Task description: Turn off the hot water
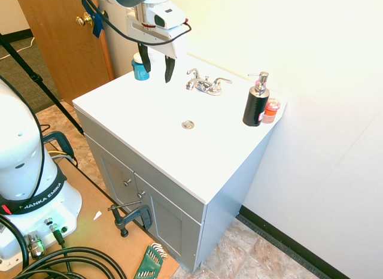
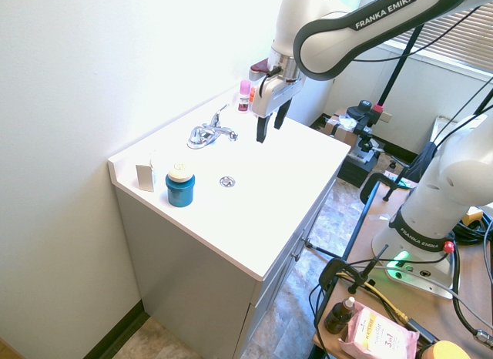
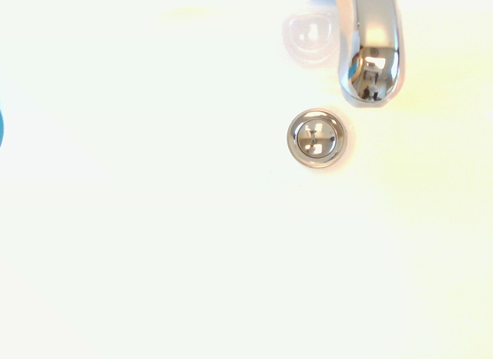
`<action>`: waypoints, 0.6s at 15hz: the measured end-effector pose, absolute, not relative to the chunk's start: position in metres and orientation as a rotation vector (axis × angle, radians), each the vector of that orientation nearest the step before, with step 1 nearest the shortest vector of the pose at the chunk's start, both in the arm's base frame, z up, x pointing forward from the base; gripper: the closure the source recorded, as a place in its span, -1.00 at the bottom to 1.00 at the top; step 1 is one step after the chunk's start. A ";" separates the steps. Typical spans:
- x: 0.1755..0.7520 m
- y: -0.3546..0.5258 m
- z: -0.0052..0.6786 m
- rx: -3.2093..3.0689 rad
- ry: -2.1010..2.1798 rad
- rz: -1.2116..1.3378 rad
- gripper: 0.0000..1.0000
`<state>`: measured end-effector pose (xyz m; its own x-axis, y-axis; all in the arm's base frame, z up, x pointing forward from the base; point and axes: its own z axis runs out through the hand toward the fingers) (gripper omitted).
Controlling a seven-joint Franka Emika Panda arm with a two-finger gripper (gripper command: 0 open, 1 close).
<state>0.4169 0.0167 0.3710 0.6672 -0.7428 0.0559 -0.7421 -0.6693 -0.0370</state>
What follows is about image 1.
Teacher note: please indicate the teal jar with white lid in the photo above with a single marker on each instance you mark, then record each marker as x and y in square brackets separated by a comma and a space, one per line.
[140, 70]

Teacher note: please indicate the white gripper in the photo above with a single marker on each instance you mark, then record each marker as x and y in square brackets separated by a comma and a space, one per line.
[149, 32]

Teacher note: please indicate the green hex key set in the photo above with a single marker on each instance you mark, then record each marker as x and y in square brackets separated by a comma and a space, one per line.
[151, 261]

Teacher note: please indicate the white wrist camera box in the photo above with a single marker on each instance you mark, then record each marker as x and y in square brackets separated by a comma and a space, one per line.
[166, 15]

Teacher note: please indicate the black metal C-clamp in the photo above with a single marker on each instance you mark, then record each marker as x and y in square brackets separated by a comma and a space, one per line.
[131, 217]

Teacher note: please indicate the wooden door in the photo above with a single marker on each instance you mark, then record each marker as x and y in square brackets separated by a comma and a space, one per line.
[64, 42]

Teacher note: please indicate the brass door knob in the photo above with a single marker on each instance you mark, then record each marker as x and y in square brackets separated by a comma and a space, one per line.
[84, 19]

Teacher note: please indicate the round metal cabinet knob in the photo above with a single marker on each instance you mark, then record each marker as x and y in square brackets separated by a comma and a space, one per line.
[141, 195]
[128, 182]

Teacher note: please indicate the white vanity sink top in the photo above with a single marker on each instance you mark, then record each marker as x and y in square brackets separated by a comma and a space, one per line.
[167, 132]

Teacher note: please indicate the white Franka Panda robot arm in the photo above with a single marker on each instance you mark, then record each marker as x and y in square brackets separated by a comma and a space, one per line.
[21, 159]

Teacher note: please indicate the black soap dispenser bottle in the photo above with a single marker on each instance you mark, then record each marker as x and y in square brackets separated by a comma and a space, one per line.
[254, 106]

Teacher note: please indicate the chrome sink drain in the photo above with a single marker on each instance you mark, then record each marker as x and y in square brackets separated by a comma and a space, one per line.
[188, 124]

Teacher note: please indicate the blue tape on door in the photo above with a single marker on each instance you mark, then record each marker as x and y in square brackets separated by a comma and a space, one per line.
[95, 18]

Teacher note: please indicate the orange jar with patterned lid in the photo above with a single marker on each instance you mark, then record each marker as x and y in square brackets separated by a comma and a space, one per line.
[271, 109]

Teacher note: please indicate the black tripod leg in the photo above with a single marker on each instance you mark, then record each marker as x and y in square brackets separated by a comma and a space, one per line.
[39, 81]

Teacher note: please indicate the brown wooden base board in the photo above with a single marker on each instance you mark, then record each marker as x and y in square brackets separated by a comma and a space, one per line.
[98, 228]

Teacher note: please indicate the grey vanity cabinet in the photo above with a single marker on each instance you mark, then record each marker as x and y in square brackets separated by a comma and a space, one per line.
[143, 183]

